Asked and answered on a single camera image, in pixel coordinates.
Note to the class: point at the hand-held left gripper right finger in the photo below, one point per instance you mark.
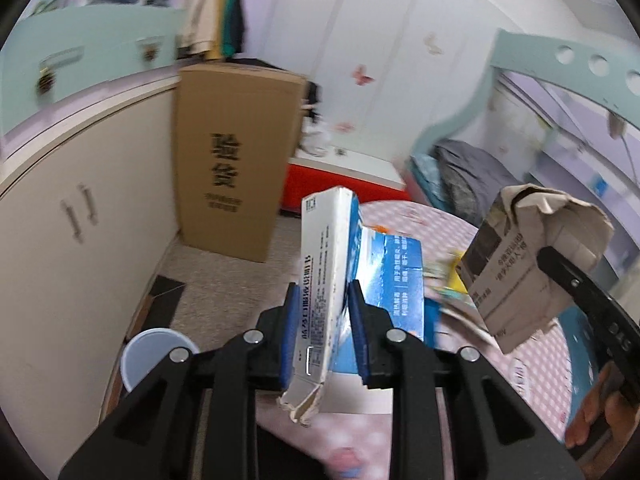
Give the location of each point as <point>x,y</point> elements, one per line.
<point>357,330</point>

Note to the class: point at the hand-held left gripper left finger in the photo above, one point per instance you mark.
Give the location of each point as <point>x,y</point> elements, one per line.
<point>289,330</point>

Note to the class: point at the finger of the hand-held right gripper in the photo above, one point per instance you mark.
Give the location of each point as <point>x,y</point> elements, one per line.
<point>565,272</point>

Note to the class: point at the grey paper carton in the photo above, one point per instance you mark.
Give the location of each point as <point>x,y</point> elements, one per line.
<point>520,265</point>

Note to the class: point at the blue white carton box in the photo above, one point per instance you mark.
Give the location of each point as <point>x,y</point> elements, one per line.
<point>320,270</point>

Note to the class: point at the white yellow carton box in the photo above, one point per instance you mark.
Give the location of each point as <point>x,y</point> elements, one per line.
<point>459,270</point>

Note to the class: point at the light blue plastic bin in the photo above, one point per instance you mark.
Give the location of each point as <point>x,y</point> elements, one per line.
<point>145,355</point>

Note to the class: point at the person's right hand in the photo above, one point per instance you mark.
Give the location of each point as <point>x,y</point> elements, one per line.
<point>590,420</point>

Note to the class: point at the small blue box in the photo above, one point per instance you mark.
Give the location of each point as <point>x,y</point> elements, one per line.
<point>597,185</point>

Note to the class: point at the round table, pink checkered cloth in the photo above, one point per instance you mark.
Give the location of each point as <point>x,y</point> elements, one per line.
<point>525,385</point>

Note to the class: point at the grey quilt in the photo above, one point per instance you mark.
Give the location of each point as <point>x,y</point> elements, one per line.
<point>475,180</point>

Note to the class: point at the black flat board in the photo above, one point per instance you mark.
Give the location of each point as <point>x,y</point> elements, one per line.
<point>160,305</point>

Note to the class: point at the red bench with white top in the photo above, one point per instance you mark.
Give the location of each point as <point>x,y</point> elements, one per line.
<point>340,180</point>

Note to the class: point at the brown hanging tag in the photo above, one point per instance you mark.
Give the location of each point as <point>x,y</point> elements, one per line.
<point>617,127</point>

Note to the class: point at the teal plaid bed sheet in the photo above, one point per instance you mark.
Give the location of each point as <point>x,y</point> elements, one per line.
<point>425,180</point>

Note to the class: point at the tall cardboard box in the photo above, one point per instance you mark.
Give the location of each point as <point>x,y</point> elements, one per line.
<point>235,150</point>

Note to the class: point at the pale pink flower sticker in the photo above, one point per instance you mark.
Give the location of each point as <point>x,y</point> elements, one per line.
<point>344,126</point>

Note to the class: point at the mint green bunk bed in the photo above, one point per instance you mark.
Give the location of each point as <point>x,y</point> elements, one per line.
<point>530,47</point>

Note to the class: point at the black cloth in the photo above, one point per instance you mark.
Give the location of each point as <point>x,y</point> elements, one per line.
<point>312,95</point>

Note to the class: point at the white low cabinet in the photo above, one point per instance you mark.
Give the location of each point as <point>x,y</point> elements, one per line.
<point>100,185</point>

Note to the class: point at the pink butterfly sticker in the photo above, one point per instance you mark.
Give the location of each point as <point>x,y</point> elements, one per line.
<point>362,75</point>

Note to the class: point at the pale butterfly sticker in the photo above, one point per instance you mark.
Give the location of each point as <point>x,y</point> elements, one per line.
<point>434,42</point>

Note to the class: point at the white wardrobe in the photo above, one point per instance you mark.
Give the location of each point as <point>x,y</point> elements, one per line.
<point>400,35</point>

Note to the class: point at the pine cone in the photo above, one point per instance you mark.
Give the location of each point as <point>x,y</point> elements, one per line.
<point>46,81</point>
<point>149,53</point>

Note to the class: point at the green hanging garment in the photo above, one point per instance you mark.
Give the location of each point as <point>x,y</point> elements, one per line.
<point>230,15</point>

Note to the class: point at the black hanging garment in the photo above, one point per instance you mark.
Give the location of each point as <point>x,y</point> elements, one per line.
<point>241,10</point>

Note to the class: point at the cream hanging jacket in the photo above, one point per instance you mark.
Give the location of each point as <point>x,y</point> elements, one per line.
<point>202,5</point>

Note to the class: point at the mint green drawer cabinet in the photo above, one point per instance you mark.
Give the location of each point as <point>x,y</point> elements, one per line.
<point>100,50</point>

